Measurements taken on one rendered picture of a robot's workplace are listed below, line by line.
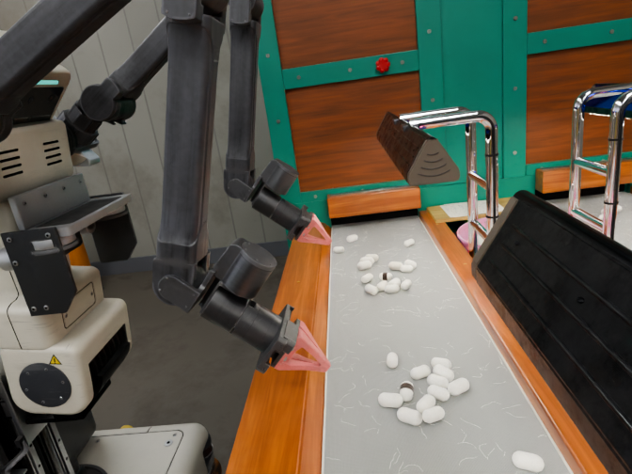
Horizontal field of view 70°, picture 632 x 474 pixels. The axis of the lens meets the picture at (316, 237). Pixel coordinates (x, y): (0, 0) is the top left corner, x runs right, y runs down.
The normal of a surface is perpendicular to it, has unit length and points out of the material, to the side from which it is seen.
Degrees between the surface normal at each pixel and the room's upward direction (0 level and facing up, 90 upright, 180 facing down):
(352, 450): 0
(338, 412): 0
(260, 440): 0
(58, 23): 88
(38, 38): 88
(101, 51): 90
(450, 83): 90
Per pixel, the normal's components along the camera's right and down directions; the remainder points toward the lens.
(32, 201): 0.99, -0.11
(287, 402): -0.14, -0.94
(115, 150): -0.04, 0.33
